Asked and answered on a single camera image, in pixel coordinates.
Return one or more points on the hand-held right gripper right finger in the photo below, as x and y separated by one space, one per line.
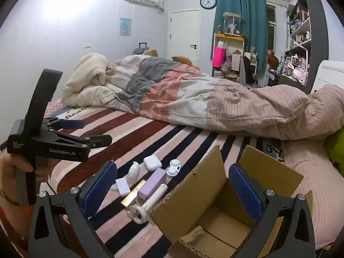
245 193

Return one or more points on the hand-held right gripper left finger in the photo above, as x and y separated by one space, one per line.
99 192

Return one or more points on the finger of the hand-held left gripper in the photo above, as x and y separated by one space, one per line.
73 124
100 140

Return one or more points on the white rectangular adapter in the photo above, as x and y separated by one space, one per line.
123 187

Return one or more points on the gold bar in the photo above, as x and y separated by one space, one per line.
133 194

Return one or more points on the brown cardboard box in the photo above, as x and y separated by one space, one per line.
215 220

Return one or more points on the purple box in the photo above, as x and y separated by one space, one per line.
152 183

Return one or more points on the white handheld stick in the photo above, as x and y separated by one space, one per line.
154 197

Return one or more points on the white earbud case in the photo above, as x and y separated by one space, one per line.
152 162

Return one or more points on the white round double case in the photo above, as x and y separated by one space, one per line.
173 168

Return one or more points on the person's left forearm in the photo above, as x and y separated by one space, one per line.
10 225

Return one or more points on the person's left hand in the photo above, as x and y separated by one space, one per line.
16 164

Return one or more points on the cream fleece blanket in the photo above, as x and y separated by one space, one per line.
86 80

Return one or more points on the striped blanket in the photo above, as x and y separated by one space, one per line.
166 137

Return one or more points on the pink pillow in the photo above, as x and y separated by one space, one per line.
317 172

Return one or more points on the grey suitcase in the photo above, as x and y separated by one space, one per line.
138 50

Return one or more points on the green pillow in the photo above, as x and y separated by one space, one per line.
336 150

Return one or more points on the brown plush toy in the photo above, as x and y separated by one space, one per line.
181 60
150 52

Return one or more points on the pink and grey duvet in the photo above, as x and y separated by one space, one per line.
204 99

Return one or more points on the dark desk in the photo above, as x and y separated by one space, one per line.
287 80

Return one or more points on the black chair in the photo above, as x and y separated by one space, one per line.
247 71

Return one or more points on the white door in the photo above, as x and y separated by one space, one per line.
184 32

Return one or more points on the brown plush on desk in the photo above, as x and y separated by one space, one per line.
273 58

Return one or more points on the white headboard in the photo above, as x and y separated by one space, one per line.
330 72

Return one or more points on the yellow-topped shelf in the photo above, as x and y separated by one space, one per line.
231 37

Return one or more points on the glass display case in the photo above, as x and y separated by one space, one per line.
232 24

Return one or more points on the teal curtain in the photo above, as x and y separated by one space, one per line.
252 18

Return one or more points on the grey bookshelf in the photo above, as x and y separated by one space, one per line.
318 32

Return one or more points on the white light switch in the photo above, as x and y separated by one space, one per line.
86 45

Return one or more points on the light blue wall poster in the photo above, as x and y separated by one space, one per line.
125 27

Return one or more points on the black wall clock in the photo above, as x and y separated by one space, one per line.
208 1

